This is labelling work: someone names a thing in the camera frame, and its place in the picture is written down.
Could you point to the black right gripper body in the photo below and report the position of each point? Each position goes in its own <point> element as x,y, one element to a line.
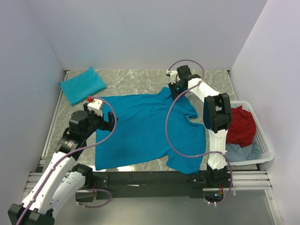
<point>176,88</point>

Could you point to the blue polo t-shirt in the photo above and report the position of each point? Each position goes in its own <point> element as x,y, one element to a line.
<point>140,133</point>

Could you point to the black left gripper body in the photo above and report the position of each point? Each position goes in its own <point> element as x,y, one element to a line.
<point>95,122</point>

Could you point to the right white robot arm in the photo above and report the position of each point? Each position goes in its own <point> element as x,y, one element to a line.
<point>217,117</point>

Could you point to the aluminium rail frame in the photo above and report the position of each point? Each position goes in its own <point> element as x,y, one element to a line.
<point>242,178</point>

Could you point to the red t-shirt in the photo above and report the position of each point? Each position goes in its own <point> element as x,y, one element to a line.
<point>242,128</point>

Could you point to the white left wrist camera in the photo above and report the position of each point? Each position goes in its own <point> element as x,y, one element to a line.
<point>95,105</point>

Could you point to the folded teal t-shirt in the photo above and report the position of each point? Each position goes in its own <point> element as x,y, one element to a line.
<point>79,88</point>

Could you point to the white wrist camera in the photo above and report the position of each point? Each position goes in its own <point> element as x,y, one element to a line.
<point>95,105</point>
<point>173,74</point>

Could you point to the white plastic laundry basket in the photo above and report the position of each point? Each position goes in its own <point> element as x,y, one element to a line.
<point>260,137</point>

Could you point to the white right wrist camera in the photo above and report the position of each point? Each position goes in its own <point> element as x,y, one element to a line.
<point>173,74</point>

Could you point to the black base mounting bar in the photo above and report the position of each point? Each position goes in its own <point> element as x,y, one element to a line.
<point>151,184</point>

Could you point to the light blue t-shirt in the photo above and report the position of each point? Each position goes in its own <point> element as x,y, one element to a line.
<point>236,153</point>

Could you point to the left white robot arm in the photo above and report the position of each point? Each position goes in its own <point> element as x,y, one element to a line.
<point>63,176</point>

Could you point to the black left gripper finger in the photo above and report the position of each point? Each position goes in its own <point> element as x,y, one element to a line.
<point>109,125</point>
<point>111,119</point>

